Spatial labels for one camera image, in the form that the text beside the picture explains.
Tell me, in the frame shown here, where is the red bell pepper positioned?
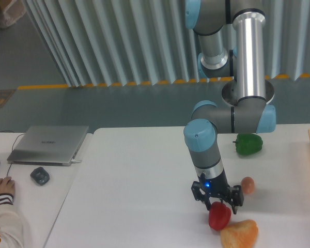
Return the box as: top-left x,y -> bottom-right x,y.
208,201 -> 231,231

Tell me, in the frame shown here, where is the black mouse cable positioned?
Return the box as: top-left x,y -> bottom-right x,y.
0,130 -> 25,179

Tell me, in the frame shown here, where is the green bell pepper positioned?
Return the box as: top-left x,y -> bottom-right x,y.
233,134 -> 263,156

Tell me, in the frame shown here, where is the orange bread piece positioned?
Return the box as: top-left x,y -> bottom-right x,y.
220,220 -> 258,247

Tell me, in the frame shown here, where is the brown egg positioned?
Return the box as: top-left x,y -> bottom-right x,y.
241,177 -> 255,195

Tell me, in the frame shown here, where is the person's hand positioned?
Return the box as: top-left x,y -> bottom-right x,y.
0,176 -> 16,197

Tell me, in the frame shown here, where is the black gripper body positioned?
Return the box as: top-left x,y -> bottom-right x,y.
199,170 -> 230,201

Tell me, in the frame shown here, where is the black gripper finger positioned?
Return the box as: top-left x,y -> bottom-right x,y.
221,185 -> 243,214
191,181 -> 211,210

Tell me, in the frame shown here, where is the silver closed laptop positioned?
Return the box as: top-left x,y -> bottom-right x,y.
7,126 -> 89,166

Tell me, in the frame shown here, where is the dark grey small case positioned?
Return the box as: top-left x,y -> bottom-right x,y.
30,167 -> 50,186

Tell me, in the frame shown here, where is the forearm in cream sleeve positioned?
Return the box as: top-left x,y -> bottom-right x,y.
0,193 -> 24,247

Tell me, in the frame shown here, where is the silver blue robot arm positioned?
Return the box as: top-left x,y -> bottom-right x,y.
183,1 -> 276,211

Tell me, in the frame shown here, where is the grey folding screen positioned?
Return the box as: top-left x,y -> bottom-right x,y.
23,1 -> 310,87

